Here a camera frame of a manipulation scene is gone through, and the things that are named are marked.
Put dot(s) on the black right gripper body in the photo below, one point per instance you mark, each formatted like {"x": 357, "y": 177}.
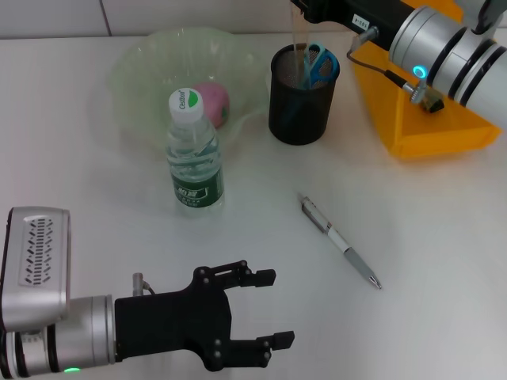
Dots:
{"x": 356, "y": 14}

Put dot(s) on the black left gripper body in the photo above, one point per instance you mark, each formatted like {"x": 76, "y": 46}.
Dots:
{"x": 174, "y": 320}

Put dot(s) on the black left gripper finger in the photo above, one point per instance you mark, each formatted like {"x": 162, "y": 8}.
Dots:
{"x": 282, "y": 339}
{"x": 264, "y": 278}

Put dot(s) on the clear plastic ruler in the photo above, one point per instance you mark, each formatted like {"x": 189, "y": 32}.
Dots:
{"x": 299, "y": 39}

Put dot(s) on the silver white ballpoint pen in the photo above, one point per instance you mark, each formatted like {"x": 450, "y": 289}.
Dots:
{"x": 340, "y": 241}

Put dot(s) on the green plastic wrapper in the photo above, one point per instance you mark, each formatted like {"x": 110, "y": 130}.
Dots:
{"x": 433, "y": 103}

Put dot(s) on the clear water bottle green label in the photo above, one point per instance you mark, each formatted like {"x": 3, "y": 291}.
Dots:
{"x": 194, "y": 174}

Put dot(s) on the pink peach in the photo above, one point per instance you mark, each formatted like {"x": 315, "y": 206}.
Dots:
{"x": 216, "y": 103}

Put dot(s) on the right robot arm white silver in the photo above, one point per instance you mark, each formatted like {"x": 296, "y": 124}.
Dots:
{"x": 459, "y": 63}

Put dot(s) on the black mesh pen holder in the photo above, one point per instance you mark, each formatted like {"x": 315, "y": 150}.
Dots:
{"x": 301, "y": 115}

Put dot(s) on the green glass fruit plate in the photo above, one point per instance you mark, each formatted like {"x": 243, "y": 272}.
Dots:
{"x": 146, "y": 79}

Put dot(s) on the yellow plastic bin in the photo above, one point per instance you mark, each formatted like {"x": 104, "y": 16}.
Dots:
{"x": 435, "y": 130}

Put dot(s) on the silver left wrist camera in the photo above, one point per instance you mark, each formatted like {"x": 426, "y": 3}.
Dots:
{"x": 35, "y": 269}

